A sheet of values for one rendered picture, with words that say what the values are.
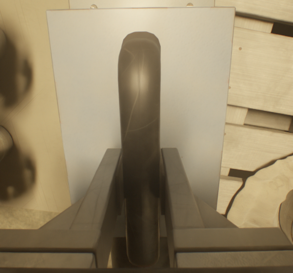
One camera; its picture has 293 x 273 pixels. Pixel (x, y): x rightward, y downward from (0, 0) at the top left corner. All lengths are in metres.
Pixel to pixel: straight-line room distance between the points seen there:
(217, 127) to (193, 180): 0.05
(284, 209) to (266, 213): 0.06
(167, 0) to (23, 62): 0.49
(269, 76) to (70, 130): 0.41
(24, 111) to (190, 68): 0.56
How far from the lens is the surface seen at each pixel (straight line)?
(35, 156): 0.71
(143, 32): 0.17
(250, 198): 0.55
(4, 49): 0.65
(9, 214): 0.88
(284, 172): 0.55
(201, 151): 0.19
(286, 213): 0.61
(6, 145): 0.69
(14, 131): 0.70
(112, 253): 0.32
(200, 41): 0.17
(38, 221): 0.85
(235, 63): 0.47
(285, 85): 0.52
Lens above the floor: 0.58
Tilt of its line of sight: 73 degrees down
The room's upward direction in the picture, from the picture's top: 179 degrees counter-clockwise
